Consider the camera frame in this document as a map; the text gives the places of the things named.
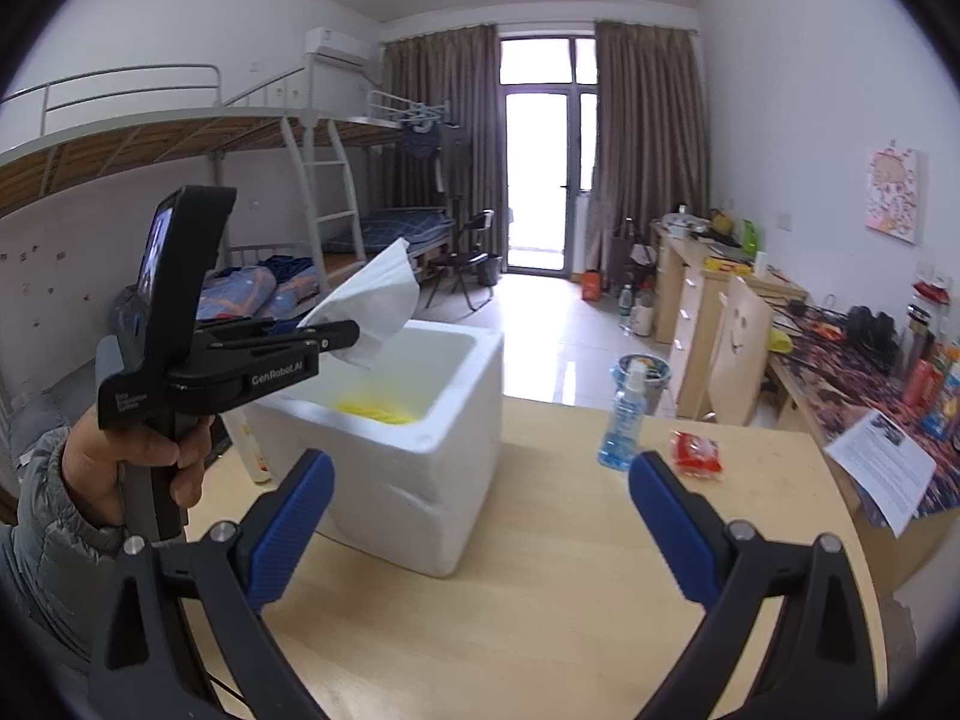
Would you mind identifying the blue spray bottle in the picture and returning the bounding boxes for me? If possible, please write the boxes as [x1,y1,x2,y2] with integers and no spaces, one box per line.
[597,360,647,472]

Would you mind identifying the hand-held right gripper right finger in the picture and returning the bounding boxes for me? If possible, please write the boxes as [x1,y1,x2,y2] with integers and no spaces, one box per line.
[628,452,878,720]

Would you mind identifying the group of toiletry bottles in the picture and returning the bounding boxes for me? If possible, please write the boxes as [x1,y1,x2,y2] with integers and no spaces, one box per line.
[900,281,960,443]

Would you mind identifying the desk with printed cover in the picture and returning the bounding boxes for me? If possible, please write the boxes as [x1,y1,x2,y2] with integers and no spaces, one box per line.
[765,307,960,593]

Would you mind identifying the wooden chair with smiley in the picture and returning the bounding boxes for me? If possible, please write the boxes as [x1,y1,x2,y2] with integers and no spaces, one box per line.
[706,275,777,427]

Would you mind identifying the white lotion pump bottle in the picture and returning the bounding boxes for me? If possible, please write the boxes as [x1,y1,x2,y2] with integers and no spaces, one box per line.
[225,405,275,485]

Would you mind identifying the grey metal bunk bed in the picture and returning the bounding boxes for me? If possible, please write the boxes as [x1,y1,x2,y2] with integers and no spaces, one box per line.
[330,88,462,278]
[0,64,312,421]

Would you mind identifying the brown curtain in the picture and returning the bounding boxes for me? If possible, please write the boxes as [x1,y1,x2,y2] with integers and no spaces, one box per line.
[594,19,712,293]
[382,25,502,286]

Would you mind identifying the person's left forearm grey sleeve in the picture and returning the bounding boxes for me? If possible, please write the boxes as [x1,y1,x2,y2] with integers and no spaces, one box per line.
[0,427,127,680]

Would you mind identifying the person's left hand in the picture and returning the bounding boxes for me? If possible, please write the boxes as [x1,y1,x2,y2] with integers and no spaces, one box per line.
[61,412,216,520]

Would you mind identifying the black headphones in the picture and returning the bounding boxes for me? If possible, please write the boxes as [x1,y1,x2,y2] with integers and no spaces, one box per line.
[847,305,899,362]

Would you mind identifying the printed paper sheet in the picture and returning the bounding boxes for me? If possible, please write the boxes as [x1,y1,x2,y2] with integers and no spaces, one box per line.
[823,409,938,539]

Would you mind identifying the black folding chair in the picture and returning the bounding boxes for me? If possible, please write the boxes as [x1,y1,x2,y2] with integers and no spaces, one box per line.
[426,208,496,314]

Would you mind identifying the pink cartoon wall poster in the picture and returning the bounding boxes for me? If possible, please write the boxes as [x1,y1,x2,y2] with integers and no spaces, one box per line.
[865,141,922,245]

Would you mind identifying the blue plaid mattress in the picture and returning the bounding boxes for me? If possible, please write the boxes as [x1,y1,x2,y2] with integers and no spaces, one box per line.
[326,208,456,250]

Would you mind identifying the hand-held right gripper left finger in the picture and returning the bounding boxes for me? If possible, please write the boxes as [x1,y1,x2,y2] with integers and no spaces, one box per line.
[88,448,336,720]

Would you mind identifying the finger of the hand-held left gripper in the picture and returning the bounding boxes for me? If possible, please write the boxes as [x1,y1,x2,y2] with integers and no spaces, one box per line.
[196,320,362,362]
[195,317,302,340]

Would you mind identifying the red snack packet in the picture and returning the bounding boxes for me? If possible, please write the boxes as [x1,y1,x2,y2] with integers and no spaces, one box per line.
[670,430,727,482]

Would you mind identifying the white foam box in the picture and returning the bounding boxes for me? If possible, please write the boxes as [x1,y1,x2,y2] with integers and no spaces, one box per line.
[244,319,505,578]

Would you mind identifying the glass balcony door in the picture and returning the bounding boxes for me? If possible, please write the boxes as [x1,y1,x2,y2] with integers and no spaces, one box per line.
[497,34,601,275]

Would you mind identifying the wooden desk with drawers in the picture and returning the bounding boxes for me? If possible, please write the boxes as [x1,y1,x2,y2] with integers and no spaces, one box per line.
[651,221,807,421]

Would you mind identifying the dark hanging clothes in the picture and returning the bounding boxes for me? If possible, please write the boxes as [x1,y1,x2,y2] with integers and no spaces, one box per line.
[401,120,462,196]

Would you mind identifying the white tissue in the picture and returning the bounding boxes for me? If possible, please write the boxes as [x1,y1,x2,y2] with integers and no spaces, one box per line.
[296,238,421,372]

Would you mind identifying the blue plastic bucket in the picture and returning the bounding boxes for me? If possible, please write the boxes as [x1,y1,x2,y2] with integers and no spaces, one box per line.
[609,352,671,415]

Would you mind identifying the white air conditioner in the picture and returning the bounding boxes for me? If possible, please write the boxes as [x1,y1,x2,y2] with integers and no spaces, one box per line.
[304,28,374,67]

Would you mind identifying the blue star-print quilt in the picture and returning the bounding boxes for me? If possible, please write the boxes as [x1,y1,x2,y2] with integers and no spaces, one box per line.
[199,255,327,323]

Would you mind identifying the grey bunk bed ladder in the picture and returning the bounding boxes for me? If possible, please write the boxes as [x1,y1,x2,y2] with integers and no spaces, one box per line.
[281,112,368,272]

